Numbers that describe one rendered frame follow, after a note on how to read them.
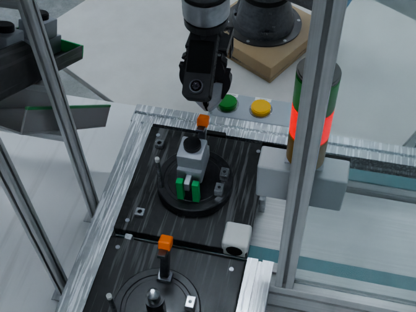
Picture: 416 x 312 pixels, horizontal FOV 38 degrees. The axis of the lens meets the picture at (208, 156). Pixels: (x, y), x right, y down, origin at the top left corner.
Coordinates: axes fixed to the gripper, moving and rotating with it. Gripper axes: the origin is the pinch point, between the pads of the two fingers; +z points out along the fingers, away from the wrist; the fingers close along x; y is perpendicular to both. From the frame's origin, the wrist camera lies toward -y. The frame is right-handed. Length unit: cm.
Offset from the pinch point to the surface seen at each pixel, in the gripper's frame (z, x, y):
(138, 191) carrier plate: 9.5, 9.8, -14.1
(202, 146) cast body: -2.0, -1.6, -10.2
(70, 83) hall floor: 107, 86, 95
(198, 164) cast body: -0.7, -1.6, -13.1
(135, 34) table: 21, 28, 39
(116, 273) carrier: 9.5, 8.6, -30.8
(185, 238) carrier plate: 9.5, -1.0, -21.8
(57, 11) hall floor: 107, 110, 140
